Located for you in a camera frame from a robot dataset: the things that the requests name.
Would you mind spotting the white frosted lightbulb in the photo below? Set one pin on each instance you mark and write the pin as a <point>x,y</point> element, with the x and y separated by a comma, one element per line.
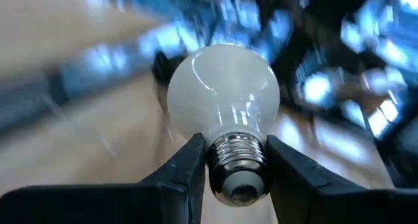
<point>225,93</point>

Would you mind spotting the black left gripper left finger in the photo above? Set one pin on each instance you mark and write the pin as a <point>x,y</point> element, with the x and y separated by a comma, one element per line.
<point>186,171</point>

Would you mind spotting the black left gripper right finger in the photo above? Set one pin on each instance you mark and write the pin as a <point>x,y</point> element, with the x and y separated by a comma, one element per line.
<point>290,178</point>

